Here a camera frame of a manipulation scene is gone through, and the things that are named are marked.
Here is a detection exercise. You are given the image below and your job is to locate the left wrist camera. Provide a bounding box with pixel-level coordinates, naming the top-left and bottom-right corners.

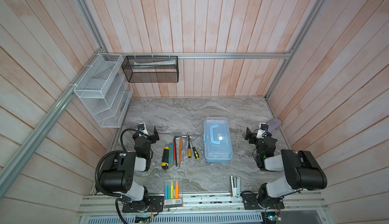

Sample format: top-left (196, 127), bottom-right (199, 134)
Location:
top-left (137, 122), bottom-right (149, 135)

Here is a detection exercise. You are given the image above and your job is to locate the small yellow screwdriver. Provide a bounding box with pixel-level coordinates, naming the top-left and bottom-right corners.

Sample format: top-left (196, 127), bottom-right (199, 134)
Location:
top-left (186, 135), bottom-right (192, 158)

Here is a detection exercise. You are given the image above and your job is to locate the black hex key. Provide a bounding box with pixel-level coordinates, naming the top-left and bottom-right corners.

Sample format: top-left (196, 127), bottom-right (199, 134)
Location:
top-left (173, 135), bottom-right (182, 167)

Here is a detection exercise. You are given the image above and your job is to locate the white wire mesh shelf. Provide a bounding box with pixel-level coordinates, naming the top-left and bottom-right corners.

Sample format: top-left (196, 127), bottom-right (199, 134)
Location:
top-left (74, 54), bottom-right (133, 128)

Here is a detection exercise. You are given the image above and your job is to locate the teal handled tool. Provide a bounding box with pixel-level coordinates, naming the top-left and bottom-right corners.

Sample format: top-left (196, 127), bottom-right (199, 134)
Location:
top-left (168, 143), bottom-right (174, 165)

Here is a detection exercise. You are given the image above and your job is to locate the highlighter pen pack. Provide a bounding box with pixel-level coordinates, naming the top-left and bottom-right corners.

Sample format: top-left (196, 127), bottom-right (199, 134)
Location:
top-left (164, 178), bottom-right (183, 208)

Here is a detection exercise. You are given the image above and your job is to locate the black mesh basket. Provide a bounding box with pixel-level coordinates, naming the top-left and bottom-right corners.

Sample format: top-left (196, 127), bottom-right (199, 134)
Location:
top-left (122, 55), bottom-right (179, 83)

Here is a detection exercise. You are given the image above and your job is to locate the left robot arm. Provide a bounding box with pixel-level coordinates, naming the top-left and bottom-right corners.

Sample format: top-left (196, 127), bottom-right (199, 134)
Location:
top-left (95, 123), bottom-right (160, 212)

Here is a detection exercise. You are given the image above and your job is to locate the blue plastic tool box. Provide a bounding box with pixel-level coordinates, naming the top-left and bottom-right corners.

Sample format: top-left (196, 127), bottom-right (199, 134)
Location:
top-left (203, 117), bottom-right (233, 163)

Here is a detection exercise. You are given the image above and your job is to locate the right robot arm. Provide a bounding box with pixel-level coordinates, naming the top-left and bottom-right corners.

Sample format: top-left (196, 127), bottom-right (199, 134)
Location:
top-left (240, 124), bottom-right (327, 210)

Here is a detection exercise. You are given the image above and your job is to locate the white stapler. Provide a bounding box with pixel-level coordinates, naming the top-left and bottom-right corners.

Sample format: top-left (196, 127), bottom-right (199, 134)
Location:
top-left (230, 175), bottom-right (241, 198)

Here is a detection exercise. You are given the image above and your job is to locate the large black yellow screwdriver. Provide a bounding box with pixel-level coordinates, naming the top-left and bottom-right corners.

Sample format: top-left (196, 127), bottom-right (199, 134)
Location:
top-left (162, 146), bottom-right (170, 170)

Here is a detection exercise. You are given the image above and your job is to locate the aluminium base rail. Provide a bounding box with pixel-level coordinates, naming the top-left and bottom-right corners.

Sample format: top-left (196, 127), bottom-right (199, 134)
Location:
top-left (77, 191), bottom-right (329, 217)

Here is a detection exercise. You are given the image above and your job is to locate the black yellow stubby screwdriver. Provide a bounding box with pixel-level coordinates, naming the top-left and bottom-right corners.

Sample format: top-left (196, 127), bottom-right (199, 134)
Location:
top-left (191, 145), bottom-right (199, 160)

